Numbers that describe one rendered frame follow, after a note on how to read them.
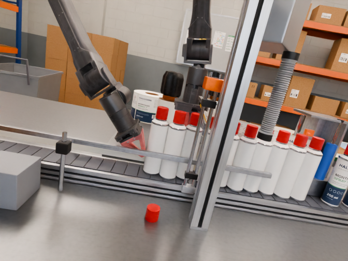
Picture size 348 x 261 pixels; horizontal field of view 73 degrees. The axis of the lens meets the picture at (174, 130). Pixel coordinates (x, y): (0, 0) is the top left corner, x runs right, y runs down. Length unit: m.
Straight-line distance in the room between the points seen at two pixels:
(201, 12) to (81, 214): 0.59
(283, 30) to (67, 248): 0.59
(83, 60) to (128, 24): 4.87
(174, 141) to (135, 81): 4.78
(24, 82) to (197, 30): 2.42
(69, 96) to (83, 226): 3.84
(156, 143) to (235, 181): 0.26
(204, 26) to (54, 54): 3.85
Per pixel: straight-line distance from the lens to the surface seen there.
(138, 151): 0.66
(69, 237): 0.57
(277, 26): 0.53
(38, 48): 6.59
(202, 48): 0.70
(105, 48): 4.05
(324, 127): 1.00
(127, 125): 0.66
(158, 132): 0.66
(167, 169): 0.69
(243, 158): 0.71
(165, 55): 5.23
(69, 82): 4.32
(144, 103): 1.23
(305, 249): 0.75
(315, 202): 0.90
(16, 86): 2.96
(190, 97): 0.70
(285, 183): 0.80
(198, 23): 0.69
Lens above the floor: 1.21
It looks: 16 degrees down
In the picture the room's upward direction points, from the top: 12 degrees clockwise
